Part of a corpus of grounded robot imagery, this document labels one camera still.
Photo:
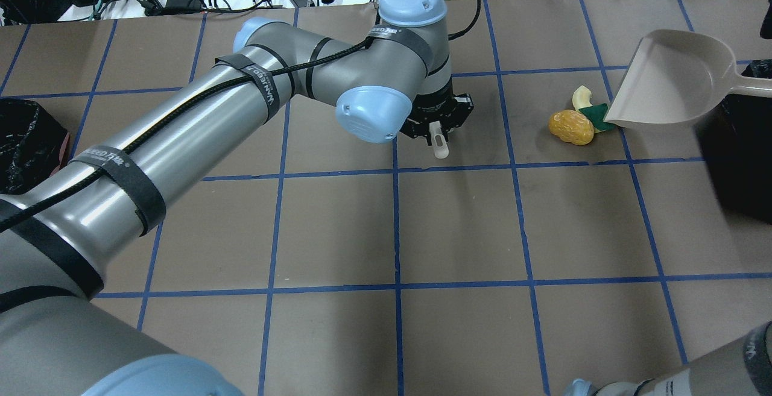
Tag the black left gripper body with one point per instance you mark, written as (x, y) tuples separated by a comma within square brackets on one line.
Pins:
[(435, 108)]

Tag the beige plastic dustpan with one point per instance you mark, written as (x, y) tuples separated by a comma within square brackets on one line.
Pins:
[(675, 78)]

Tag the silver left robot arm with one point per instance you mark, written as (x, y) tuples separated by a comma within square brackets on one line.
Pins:
[(59, 238)]

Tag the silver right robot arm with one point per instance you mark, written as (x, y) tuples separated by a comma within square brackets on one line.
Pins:
[(741, 367)]

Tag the black-lined trash bin right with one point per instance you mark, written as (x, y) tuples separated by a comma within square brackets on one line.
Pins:
[(735, 142)]

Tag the black-lined trash bin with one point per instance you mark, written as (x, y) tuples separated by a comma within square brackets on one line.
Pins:
[(33, 145), (735, 142)]

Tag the black-lined trash bin left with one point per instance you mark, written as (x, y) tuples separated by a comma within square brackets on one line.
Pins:
[(33, 145)]

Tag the pale banana peel piece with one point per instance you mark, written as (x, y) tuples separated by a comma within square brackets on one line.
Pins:
[(581, 98)]

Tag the green yellow sponge piece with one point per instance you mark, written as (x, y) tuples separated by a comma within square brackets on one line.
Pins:
[(596, 114)]

